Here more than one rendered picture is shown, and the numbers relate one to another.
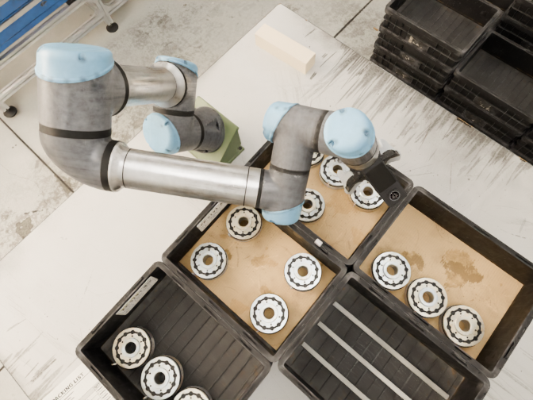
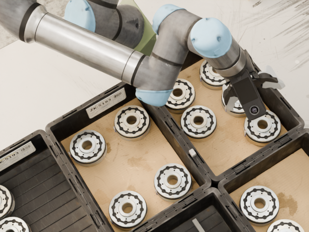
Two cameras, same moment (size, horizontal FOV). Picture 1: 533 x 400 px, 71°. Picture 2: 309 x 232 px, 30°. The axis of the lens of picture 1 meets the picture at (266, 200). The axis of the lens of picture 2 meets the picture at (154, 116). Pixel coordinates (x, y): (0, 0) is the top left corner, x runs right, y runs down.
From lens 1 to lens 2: 64 cm
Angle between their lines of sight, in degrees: 10
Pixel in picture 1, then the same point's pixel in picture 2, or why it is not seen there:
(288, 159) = (163, 49)
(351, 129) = (209, 33)
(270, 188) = (144, 69)
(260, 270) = (134, 170)
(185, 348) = (40, 220)
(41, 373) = not seen: outside the picture
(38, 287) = not seen: outside the picture
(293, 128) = (173, 25)
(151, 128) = (72, 9)
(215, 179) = (104, 51)
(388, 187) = (250, 101)
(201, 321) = (63, 200)
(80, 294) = not seen: outside the picture
